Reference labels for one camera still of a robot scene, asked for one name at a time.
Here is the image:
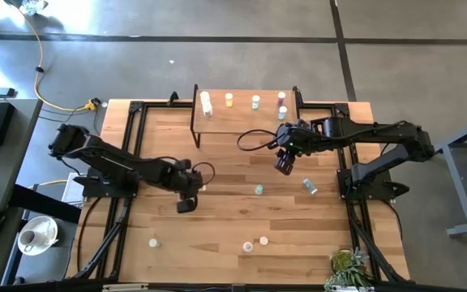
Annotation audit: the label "white crumpled object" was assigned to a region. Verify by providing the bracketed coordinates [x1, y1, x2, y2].
[19, 0, 49, 15]

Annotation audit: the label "white mug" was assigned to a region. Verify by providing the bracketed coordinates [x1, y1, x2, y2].
[18, 229, 36, 249]

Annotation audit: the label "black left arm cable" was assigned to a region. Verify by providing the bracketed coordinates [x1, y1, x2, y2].
[192, 161, 217, 187]

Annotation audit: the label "black aluminium table frame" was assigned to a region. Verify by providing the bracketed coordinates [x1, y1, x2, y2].
[69, 99, 411, 292]

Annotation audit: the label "white box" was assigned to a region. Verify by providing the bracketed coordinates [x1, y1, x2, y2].
[61, 172, 89, 206]

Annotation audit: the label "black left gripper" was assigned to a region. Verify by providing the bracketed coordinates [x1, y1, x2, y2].
[164, 159, 204, 215]

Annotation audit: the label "black flat bar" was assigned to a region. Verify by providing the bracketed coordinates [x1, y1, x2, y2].
[9, 182, 84, 225]

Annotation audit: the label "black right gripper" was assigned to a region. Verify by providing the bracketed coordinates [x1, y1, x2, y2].
[273, 121, 315, 176]

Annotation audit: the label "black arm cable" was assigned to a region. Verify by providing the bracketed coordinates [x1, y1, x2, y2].
[192, 161, 217, 187]
[235, 127, 280, 152]

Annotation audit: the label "yellow extension cable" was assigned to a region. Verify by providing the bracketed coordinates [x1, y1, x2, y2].
[12, 0, 99, 113]

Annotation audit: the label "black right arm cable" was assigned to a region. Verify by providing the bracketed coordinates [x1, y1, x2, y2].
[235, 127, 280, 152]

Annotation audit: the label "grey metal stand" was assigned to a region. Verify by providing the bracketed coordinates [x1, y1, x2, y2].
[434, 113, 467, 239]

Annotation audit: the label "green succulent plant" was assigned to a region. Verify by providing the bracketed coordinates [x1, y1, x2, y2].
[324, 247, 376, 292]

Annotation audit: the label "wooden shelf with black frame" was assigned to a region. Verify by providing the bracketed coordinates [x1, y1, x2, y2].
[190, 84, 302, 150]

